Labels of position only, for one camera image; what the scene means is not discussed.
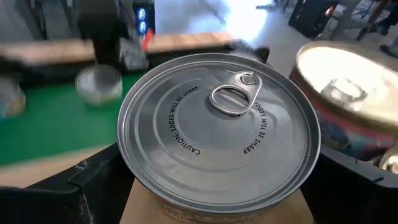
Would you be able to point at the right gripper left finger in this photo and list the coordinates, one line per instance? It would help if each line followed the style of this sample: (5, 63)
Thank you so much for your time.
(62, 196)

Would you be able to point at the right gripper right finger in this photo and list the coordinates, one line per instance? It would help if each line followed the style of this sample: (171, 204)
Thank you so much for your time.
(351, 196)

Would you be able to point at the wooden shelf black frame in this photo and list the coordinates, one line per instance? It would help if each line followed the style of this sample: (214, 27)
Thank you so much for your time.
(46, 171)

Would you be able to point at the silver-lid tin can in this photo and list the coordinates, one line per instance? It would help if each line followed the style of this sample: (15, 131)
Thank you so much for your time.
(217, 140)
(11, 99)

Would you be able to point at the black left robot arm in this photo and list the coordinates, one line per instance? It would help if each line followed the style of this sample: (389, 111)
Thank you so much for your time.
(105, 34)

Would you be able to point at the green-white-label can silver lid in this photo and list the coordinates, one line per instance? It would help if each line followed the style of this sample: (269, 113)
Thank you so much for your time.
(99, 85)

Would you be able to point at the person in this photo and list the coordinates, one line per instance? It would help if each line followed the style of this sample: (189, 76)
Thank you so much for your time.
(387, 21)

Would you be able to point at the black box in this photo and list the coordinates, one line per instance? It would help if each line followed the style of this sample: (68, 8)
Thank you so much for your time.
(311, 15)

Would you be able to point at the black aluminium rig frame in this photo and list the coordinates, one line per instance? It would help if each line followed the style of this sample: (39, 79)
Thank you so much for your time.
(31, 70)

